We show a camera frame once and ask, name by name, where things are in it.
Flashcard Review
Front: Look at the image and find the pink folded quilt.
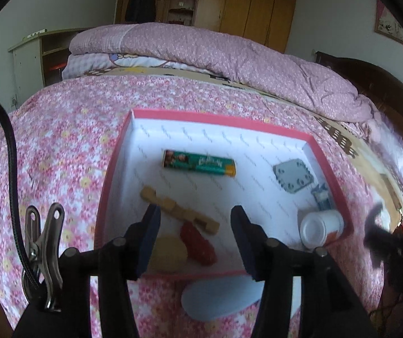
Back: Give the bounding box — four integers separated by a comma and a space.
68, 22, 381, 122

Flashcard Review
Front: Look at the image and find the pale yellow round piece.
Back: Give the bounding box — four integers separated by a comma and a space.
151, 236, 189, 273

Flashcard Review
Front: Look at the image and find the framed wall picture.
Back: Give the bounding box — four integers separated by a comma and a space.
375, 0, 403, 52

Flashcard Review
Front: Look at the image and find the black cable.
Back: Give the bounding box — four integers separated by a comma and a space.
0, 92, 44, 289

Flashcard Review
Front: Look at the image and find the white plastic jar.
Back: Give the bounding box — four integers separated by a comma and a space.
299, 209, 344, 249

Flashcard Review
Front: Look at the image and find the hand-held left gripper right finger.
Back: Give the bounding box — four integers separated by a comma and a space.
230, 205, 371, 338

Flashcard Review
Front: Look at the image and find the wooden wardrobe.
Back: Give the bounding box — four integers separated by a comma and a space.
115, 0, 300, 53

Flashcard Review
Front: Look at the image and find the wooden block toy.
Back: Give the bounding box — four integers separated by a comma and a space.
140, 185, 220, 235

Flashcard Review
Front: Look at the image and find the grey plate with holes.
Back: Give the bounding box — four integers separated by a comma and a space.
272, 159, 318, 195

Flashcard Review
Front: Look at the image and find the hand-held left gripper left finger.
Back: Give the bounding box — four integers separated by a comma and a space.
59, 204, 162, 338

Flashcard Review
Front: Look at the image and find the red-rimmed white tray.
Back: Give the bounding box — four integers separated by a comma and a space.
94, 108, 354, 282

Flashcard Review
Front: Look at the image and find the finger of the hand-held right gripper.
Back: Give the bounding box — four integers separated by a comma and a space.
362, 202, 401, 270

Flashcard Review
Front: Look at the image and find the red bumpy plastic piece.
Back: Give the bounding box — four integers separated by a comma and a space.
180, 222, 218, 266

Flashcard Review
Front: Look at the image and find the red stool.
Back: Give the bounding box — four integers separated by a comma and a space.
48, 63, 69, 85

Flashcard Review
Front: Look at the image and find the pale green desk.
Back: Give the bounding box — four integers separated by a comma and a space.
8, 27, 89, 110

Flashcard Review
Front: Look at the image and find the dark wooden headboard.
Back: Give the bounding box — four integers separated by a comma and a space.
315, 51, 403, 163

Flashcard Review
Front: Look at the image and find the pink floral bedsheet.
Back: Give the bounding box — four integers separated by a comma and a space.
0, 75, 403, 338

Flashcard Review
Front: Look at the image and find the dark hanging coat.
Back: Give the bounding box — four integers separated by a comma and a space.
125, 0, 157, 23

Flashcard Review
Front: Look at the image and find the metal spring clip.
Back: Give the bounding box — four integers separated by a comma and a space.
24, 202, 65, 312

